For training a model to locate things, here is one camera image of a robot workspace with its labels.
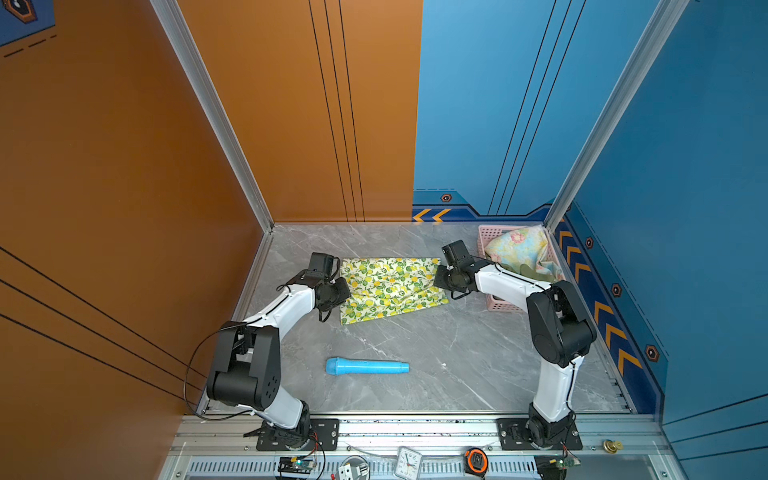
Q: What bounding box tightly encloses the lemon print skirt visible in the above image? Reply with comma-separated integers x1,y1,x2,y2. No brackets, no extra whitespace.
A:
340,258,449,325

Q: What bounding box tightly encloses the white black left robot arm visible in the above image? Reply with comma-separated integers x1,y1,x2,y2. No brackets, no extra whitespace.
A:
206,278,350,449

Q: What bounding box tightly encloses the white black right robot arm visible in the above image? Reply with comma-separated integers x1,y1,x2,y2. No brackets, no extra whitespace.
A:
434,261,597,449

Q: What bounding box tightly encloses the olive green ruffled skirt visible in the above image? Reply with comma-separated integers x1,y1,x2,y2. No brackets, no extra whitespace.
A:
519,264,562,283

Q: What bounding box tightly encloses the pastel floral skirt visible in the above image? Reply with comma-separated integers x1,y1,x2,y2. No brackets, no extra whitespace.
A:
484,226,551,274

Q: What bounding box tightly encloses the pink perforated plastic basket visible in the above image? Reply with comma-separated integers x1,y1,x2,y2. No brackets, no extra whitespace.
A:
478,225,566,283

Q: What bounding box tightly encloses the blue toy microphone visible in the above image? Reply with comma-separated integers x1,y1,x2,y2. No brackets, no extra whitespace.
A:
325,357,410,376

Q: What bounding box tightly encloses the green circuit board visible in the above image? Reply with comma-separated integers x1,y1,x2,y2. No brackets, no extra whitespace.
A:
276,456,319,479

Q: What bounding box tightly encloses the white power plug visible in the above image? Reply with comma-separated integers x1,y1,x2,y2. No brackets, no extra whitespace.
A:
336,456,371,480

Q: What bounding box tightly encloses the orange black tape measure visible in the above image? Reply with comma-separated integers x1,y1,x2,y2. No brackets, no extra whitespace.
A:
463,447,489,479

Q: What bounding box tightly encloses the small white clock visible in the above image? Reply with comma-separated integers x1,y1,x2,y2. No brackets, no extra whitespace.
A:
394,446,423,480

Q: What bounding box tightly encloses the right circuit board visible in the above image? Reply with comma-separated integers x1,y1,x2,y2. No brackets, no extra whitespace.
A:
534,456,582,480

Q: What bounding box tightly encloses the brass round knob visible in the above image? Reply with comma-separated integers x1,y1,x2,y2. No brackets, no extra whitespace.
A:
603,440,623,454

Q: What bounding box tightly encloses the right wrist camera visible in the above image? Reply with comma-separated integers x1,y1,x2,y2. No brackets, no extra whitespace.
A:
442,240,475,270

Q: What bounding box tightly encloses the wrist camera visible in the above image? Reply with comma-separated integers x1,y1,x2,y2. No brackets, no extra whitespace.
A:
442,240,475,270
307,252,340,282

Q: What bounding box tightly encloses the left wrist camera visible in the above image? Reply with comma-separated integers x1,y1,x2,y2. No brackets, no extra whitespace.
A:
307,252,340,282

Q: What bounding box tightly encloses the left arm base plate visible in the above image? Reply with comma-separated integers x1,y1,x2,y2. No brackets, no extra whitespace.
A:
256,417,340,452

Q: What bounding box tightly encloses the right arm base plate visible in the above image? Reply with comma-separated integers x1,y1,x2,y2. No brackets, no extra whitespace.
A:
496,415,583,451

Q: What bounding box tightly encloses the aluminium front rail frame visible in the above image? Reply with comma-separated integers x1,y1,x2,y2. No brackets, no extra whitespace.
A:
159,412,686,479

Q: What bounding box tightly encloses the aluminium corner post left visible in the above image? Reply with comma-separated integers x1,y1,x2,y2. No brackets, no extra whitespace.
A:
149,0,275,232

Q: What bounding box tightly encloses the aluminium corner post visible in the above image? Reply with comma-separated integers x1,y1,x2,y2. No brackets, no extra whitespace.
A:
149,0,275,232
543,0,689,233

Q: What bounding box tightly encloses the aluminium corner post right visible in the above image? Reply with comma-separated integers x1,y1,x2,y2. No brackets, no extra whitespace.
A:
543,0,689,233

